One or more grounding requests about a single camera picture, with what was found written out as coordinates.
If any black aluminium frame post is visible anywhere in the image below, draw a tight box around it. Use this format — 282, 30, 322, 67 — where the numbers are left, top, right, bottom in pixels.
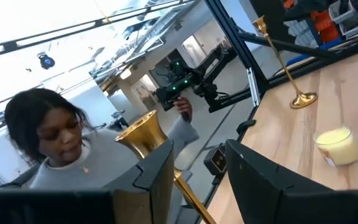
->
203, 0, 270, 94

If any gold candle stick holder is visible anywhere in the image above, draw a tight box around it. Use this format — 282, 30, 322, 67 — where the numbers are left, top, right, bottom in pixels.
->
114, 109, 218, 224
252, 15, 319, 110

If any yellow candle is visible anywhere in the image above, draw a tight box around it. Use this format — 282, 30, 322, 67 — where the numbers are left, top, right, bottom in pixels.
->
313, 124, 358, 167

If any black ceiling-mounted device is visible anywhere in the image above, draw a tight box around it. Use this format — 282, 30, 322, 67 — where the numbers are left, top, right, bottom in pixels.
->
36, 52, 56, 70

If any black frame cross brace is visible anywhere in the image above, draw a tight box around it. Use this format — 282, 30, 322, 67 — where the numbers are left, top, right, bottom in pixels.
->
237, 30, 338, 60

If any orange object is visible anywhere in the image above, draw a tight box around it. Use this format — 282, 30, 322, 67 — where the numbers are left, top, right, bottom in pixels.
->
310, 9, 341, 44

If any person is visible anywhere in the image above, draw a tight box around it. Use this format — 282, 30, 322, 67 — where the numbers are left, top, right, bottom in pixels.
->
0, 88, 200, 191

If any black overhead frame bar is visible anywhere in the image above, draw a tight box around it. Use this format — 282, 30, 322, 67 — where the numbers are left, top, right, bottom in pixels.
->
0, 0, 198, 60

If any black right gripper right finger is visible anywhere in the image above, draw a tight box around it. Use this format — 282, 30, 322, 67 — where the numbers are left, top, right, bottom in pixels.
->
224, 139, 334, 224

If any person's hand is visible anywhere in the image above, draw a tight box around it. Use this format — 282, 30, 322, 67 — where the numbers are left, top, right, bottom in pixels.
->
173, 96, 194, 123

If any grey plastic storage bin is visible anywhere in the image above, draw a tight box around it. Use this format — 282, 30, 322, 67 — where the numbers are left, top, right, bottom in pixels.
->
328, 0, 358, 37

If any black table-level camera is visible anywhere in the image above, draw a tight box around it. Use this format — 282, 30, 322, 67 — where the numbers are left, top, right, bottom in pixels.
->
203, 145, 228, 177

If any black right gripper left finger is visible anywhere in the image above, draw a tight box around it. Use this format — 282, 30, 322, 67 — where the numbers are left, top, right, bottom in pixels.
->
103, 139, 175, 224

